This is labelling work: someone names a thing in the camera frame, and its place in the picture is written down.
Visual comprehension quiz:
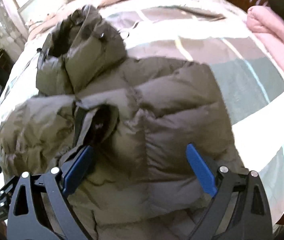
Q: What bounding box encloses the brown puffer jacket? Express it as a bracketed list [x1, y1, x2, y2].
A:
[0, 6, 245, 239]

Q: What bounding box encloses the striped pastel bed sheet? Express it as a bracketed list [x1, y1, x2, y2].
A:
[0, 0, 284, 225]

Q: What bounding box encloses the pink folded blanket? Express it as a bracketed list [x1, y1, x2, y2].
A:
[246, 5, 284, 71]

